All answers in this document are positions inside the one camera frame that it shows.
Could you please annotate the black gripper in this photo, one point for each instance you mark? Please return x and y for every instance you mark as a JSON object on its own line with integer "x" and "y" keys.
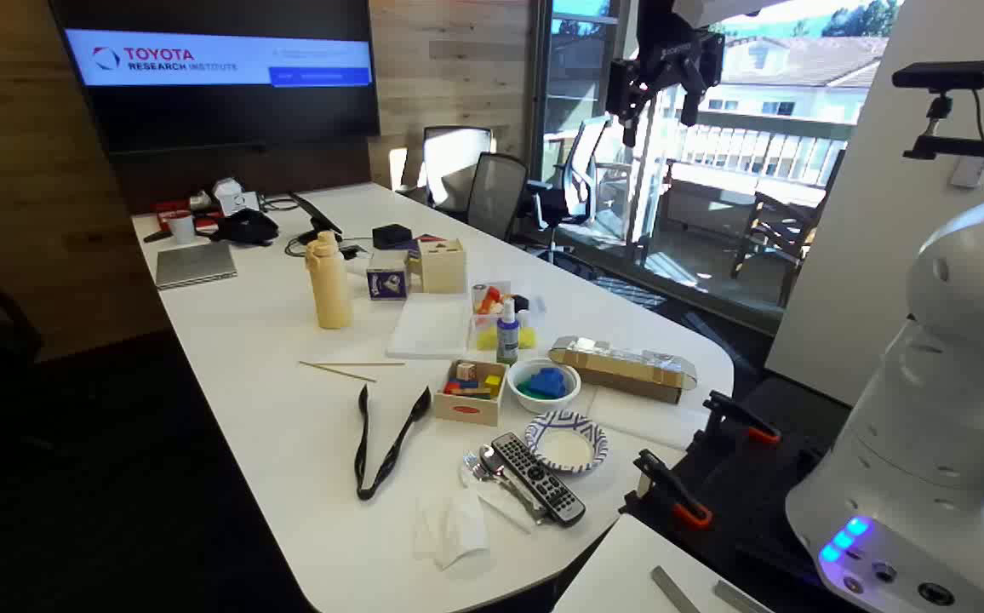
{"x": 676, "y": 44}

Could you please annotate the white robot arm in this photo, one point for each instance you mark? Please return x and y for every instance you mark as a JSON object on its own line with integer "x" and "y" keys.
{"x": 889, "y": 516}

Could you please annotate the cardboard foil box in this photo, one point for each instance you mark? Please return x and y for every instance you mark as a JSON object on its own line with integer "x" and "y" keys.
{"x": 639, "y": 372}

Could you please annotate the wooden box with objects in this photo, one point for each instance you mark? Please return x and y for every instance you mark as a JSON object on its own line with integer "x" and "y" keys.
{"x": 470, "y": 391}

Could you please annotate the blue patterned plate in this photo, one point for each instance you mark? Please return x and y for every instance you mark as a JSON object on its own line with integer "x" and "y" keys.
{"x": 568, "y": 444}

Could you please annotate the grey office chair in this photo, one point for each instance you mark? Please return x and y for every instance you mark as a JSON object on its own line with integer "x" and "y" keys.
{"x": 494, "y": 193}

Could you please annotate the colourful toy packet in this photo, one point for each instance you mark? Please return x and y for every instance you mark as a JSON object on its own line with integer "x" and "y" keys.
{"x": 488, "y": 301}

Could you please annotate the small wooden crate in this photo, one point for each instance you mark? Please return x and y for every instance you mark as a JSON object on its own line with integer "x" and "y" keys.
{"x": 444, "y": 265}

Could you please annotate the small glue bottle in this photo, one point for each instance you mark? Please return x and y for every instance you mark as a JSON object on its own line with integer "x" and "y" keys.
{"x": 510, "y": 332}

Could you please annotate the white bowl with blue item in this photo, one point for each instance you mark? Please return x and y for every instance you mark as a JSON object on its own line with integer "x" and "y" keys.
{"x": 543, "y": 387}

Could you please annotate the white cutting board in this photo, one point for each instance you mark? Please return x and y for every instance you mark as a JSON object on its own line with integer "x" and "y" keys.
{"x": 430, "y": 323}

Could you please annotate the blue patterned cube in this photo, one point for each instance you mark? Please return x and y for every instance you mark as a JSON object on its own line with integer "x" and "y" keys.
{"x": 386, "y": 284}

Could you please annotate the black clamp orange tip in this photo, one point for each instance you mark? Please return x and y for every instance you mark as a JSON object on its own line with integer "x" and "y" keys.
{"x": 662, "y": 499}
{"x": 727, "y": 410}

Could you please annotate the cream plastic bottle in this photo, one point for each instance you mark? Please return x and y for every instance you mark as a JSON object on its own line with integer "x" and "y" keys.
{"x": 329, "y": 277}

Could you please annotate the black remote control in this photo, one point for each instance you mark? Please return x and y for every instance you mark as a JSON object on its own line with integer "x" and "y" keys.
{"x": 534, "y": 475}

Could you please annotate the black pouch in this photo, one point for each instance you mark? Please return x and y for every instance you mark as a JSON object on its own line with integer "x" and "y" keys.
{"x": 247, "y": 228}

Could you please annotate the wooden chopstick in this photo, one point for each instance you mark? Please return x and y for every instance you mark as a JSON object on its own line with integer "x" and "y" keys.
{"x": 331, "y": 368}

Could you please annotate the white mug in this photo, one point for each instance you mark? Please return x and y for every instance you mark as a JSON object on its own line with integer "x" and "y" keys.
{"x": 182, "y": 228}

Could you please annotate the crumpled white cloth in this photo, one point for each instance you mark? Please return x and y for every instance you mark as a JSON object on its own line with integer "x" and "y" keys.
{"x": 450, "y": 530}

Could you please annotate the black kitchen tongs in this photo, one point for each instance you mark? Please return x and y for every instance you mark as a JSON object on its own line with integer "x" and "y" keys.
{"x": 378, "y": 449}

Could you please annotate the silver laptop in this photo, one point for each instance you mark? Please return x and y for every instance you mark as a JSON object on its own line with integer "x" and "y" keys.
{"x": 199, "y": 262}

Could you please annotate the black camera on stand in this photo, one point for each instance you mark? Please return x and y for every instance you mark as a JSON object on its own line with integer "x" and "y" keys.
{"x": 942, "y": 76}

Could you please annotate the wall-mounted television screen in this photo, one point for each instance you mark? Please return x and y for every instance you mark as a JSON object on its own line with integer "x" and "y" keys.
{"x": 223, "y": 71}

